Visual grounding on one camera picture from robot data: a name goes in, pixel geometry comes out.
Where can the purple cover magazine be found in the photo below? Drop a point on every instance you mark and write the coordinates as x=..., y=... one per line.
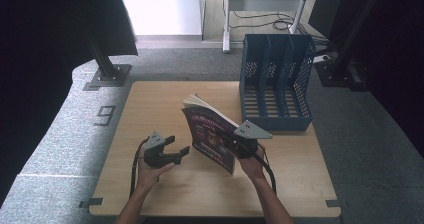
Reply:
x=208, y=134

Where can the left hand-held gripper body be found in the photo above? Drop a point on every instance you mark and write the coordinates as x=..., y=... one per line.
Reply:
x=156, y=152

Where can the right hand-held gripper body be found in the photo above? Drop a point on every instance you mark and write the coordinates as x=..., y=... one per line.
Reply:
x=248, y=140

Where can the black metal post with base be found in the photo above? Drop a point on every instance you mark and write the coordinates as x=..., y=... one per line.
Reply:
x=108, y=74
x=343, y=70

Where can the black curtain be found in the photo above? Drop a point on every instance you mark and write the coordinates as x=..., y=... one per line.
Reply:
x=393, y=50
x=40, y=67

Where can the blue plastic file rack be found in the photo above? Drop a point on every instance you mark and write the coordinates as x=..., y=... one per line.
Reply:
x=276, y=94

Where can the person's left hand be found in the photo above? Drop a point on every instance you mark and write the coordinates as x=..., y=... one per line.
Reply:
x=151, y=175

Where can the white metal stand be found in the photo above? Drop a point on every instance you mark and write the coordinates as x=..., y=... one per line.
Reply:
x=263, y=3

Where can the white panel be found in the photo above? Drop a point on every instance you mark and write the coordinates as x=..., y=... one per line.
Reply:
x=163, y=7

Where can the white power strip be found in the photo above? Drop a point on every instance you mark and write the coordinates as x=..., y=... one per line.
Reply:
x=321, y=58

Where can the person's right hand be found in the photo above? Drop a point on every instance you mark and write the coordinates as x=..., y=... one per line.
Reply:
x=251, y=165

